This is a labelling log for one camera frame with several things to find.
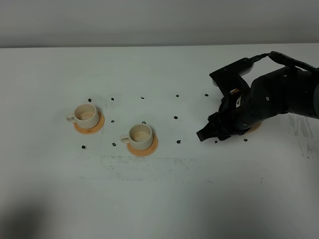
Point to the orange coaster centre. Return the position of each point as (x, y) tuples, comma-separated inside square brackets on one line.
[(146, 152)]

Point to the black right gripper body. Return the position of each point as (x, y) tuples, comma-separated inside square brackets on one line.
[(239, 112)]

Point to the beige round teapot coaster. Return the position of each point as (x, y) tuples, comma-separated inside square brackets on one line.
[(255, 127)]

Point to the white teacup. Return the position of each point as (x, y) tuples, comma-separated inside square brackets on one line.
[(85, 116), (139, 137)]

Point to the brown clay teapot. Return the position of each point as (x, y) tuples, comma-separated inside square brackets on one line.
[(234, 91)]

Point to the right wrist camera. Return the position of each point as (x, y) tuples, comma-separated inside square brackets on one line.
[(229, 77)]

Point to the white teacup centre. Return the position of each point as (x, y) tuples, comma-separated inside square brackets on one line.
[(139, 137)]

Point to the white teacup far left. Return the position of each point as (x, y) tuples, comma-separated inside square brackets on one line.
[(85, 116)]

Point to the orange coaster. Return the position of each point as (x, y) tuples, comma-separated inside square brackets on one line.
[(146, 152), (93, 130)]

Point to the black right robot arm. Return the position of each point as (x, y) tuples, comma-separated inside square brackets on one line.
[(287, 90)]

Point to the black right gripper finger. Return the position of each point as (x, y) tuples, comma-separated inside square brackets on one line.
[(223, 135), (212, 130)]

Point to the orange coaster far left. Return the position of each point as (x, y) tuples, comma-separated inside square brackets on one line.
[(93, 130)]

